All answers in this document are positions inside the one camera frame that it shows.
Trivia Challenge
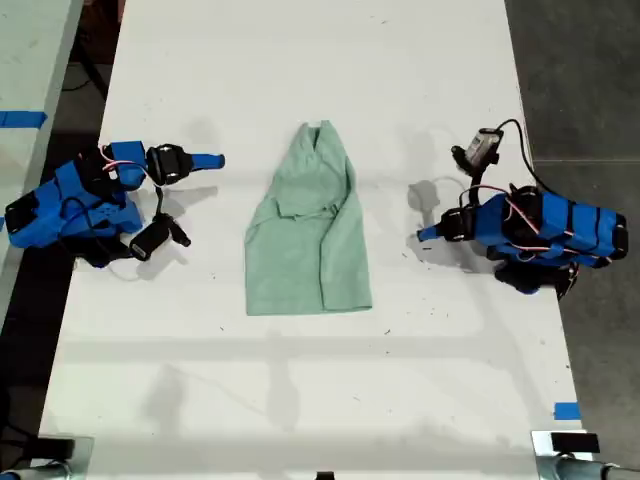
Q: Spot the pale green T-shirt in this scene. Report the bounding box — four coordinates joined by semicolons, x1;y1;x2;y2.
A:
243;119;374;317

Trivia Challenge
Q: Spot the long blue tape strip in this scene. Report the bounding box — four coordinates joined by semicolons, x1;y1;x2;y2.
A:
0;110;49;130

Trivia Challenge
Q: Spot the short blue tape strip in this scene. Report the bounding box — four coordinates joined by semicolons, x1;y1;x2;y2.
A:
553;400;582;422

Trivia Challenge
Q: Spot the metal clamp plate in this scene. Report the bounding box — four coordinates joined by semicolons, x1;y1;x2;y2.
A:
29;435;97;470
530;429;602;458

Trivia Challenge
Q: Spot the small black box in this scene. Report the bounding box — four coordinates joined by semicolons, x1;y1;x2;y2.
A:
549;432;601;454
34;436;77;462

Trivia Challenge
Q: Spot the metal pipe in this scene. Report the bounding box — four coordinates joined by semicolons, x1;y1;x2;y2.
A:
536;454;640;480

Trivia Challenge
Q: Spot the red and white servo wire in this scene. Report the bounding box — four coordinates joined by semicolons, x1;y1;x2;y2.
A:
459;184;566;261
101;144;153;187

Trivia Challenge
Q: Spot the black camera box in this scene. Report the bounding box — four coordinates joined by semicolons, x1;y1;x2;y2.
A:
451;127;503;175
128;214;193;262

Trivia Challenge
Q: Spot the black camera cable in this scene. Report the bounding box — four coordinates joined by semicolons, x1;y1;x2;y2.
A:
498;118;549;194

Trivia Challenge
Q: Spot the white camera cable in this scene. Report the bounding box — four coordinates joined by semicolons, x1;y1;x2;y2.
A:
106;261;142;283

